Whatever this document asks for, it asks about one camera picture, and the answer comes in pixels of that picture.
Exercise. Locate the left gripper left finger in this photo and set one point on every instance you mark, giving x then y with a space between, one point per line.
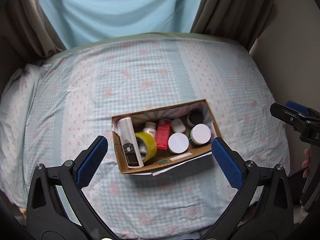
88 161

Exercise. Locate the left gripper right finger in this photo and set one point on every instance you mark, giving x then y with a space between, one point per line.
231 163

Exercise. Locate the white remote control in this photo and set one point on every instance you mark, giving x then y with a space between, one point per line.
129 143

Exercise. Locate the black lid jar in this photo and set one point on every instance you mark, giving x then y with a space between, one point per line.
194 118

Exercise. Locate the person's right hand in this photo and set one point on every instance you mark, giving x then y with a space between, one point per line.
306 162

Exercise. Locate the brown right curtain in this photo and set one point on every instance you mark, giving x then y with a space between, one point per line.
239 20

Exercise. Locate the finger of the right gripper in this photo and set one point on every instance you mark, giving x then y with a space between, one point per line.
297 107
306 125

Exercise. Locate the light blue cloth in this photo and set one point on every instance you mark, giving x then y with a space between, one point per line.
80 22

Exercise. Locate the checkered bed sheet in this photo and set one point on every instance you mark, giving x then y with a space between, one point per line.
52 111

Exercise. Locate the white lid green jar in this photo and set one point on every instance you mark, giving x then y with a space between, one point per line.
199 134

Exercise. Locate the small white bottle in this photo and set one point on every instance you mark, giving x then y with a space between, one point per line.
150 128

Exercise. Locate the cardboard box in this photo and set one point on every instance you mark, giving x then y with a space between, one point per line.
164 158

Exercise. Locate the yellow tape roll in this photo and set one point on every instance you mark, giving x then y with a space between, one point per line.
150 145

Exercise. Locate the red box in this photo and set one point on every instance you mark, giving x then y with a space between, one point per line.
163 134

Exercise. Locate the white earbuds case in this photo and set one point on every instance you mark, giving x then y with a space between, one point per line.
178 126

